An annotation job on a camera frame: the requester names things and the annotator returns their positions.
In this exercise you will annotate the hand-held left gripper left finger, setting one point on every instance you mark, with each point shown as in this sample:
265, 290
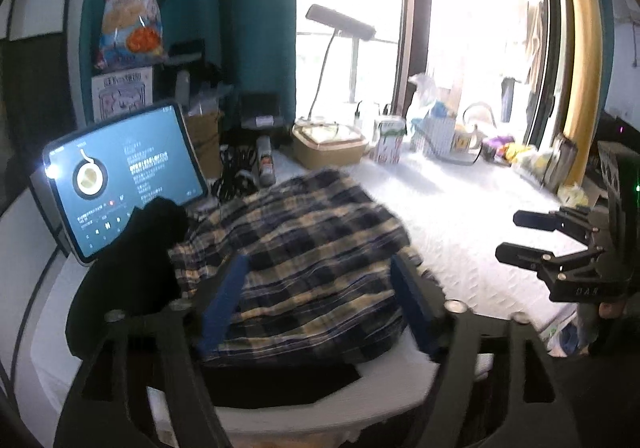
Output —
225, 298

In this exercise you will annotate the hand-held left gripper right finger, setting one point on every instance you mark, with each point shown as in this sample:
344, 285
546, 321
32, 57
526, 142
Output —
410, 303

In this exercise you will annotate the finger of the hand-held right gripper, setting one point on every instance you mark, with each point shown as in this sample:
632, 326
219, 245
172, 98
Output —
520, 255
535, 219

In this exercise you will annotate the plaid shirt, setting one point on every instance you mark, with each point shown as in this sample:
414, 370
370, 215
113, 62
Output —
310, 248

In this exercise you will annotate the yellow tissue pack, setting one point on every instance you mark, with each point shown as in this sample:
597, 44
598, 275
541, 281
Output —
572, 195

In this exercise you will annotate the plastic bag with yellow item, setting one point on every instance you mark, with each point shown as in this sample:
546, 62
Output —
530, 161

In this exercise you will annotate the steel tumbler with black lid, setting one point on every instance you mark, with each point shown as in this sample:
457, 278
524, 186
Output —
562, 163

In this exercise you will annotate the bin with crumpled paper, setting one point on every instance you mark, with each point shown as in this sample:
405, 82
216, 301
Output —
560, 333

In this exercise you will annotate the black fabric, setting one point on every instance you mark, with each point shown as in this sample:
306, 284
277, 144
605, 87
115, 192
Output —
280, 385
130, 268

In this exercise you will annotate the black appliance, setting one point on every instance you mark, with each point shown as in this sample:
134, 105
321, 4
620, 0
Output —
617, 126

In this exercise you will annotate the white mug with bear print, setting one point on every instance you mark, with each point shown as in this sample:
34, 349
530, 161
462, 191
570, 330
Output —
465, 141

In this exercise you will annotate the white perforated basket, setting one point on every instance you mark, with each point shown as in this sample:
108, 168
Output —
435, 138

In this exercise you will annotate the grey remote control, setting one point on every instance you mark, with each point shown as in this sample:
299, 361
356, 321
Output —
265, 163

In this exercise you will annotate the blue pack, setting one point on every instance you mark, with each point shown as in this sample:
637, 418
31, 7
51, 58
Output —
442, 111

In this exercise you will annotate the cardboard box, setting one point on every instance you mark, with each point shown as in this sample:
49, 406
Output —
205, 138

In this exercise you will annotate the green and white carton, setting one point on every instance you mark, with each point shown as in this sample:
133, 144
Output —
389, 143

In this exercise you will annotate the tablet with lit screen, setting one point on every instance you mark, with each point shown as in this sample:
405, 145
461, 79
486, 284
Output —
145, 153

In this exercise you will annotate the tan box with lid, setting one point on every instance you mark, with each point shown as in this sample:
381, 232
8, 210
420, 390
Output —
325, 153

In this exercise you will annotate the white tissue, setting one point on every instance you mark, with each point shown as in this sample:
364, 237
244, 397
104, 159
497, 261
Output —
422, 88

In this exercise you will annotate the yellow curtain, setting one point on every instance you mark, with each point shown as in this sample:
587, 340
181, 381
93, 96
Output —
585, 53

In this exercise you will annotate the hanging clothes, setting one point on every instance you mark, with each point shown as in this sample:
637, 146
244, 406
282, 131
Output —
535, 43

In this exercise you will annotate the black box device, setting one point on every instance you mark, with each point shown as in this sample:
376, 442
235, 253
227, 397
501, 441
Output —
260, 108

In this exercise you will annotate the white printed card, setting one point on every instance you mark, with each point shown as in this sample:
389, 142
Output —
122, 96

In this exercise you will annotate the balcony railing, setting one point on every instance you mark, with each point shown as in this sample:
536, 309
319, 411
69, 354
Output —
356, 68

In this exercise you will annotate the desk lamp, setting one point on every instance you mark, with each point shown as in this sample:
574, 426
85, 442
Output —
340, 21

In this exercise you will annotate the teal curtain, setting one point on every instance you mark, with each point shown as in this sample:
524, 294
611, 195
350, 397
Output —
240, 3

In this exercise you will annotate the colourful snack bag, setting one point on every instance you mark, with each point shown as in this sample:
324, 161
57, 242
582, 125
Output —
135, 13

